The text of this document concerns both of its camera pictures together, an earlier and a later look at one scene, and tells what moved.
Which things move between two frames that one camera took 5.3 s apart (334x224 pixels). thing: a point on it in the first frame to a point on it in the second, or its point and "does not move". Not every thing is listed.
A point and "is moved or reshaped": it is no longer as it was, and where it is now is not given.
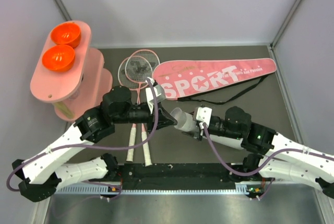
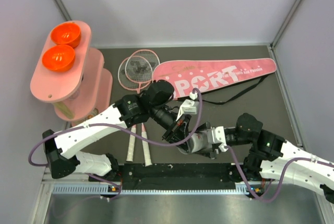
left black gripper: (164, 119) to (178, 131)
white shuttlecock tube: (227, 142) is moved or reshaped
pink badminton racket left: (132, 73) does not move
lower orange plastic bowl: (58, 58) does not move
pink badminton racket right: (142, 65) does not move
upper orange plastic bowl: (66, 34) does not move
